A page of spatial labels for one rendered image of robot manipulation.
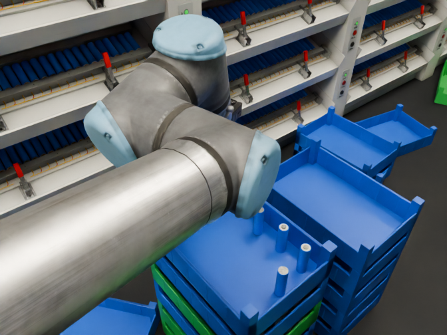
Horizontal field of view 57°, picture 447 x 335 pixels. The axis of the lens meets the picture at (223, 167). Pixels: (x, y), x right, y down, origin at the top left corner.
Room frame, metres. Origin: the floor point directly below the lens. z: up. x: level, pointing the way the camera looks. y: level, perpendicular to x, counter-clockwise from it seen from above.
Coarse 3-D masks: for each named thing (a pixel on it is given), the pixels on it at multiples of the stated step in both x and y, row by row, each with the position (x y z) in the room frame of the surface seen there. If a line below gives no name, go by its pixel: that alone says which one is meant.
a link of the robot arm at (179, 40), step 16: (176, 16) 0.54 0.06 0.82; (192, 16) 0.54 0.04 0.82; (160, 32) 0.50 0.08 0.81; (176, 32) 0.50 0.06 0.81; (192, 32) 0.50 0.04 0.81; (208, 32) 0.50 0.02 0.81; (160, 48) 0.48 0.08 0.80; (176, 48) 0.47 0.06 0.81; (192, 48) 0.47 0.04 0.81; (208, 48) 0.47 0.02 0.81; (224, 48) 0.50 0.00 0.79; (176, 64) 0.46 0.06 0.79; (192, 64) 0.47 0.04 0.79; (208, 64) 0.47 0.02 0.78; (224, 64) 0.50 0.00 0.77; (192, 80) 0.45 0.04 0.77; (208, 80) 0.47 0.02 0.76; (224, 80) 0.50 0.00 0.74; (208, 96) 0.48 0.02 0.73; (224, 96) 0.51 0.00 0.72
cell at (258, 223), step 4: (260, 212) 0.51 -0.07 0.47; (256, 216) 0.51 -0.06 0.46; (260, 216) 0.51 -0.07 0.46; (256, 220) 0.51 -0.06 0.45; (260, 220) 0.51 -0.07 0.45; (256, 224) 0.51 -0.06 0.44; (260, 224) 0.51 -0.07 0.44; (256, 228) 0.51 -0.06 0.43; (260, 228) 0.51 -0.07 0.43; (256, 232) 0.51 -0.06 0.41; (260, 232) 0.51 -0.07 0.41
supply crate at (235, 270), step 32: (224, 224) 0.54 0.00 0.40; (288, 224) 0.50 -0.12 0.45; (192, 256) 0.46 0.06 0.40; (224, 256) 0.46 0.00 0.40; (256, 256) 0.46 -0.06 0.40; (288, 256) 0.46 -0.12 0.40; (320, 256) 0.43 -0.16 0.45; (224, 288) 0.40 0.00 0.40; (256, 288) 0.40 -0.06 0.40; (288, 288) 0.40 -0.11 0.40; (256, 320) 0.31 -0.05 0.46
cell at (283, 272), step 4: (280, 268) 0.39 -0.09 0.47; (284, 268) 0.39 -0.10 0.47; (280, 272) 0.38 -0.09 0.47; (284, 272) 0.38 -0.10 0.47; (288, 272) 0.38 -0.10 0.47; (280, 276) 0.38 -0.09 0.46; (284, 276) 0.38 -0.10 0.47; (276, 280) 0.39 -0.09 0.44; (280, 280) 0.38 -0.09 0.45; (284, 280) 0.38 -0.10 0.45; (276, 284) 0.38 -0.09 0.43; (280, 284) 0.38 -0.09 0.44; (284, 284) 0.38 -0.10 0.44; (276, 288) 0.38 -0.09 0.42; (280, 288) 0.38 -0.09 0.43; (284, 288) 0.38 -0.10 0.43; (276, 292) 0.38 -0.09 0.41; (280, 292) 0.38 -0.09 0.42; (284, 292) 0.38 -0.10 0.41; (280, 296) 0.38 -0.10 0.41
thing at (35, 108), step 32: (96, 32) 1.02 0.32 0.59; (128, 32) 1.06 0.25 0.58; (0, 64) 0.86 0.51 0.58; (32, 64) 0.89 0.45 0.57; (64, 64) 0.90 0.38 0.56; (96, 64) 0.92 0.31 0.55; (128, 64) 0.97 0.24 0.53; (0, 96) 0.77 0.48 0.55; (32, 96) 0.81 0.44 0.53; (64, 96) 0.83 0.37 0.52; (96, 96) 0.85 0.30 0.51; (0, 128) 0.71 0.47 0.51; (32, 128) 0.74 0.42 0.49
